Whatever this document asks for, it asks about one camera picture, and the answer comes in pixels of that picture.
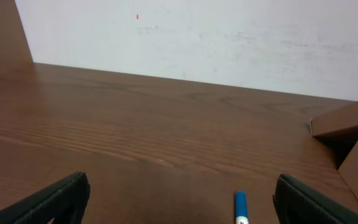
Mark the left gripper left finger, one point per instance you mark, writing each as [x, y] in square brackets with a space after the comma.
[64, 201]

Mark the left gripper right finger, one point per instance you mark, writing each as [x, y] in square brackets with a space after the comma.
[298, 203]

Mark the blue whiteboard marker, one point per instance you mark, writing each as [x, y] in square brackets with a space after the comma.
[240, 208]

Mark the cardboard box with open lid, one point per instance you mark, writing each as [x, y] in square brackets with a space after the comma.
[338, 129]

